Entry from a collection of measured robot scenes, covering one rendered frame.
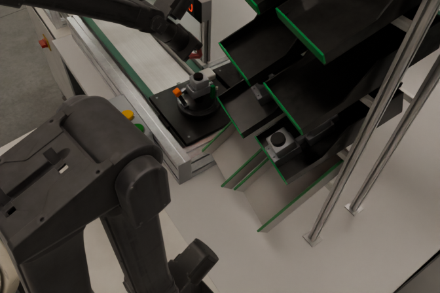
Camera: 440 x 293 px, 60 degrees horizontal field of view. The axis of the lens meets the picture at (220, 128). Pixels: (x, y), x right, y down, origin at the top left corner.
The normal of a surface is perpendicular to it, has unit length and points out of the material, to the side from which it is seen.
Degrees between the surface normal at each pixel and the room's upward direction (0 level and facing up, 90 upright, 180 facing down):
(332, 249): 0
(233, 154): 45
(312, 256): 0
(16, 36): 0
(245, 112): 25
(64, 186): 13
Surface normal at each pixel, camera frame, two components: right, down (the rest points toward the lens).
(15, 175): -0.12, -0.52
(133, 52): 0.04, -0.65
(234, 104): -0.35, -0.47
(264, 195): -0.61, -0.25
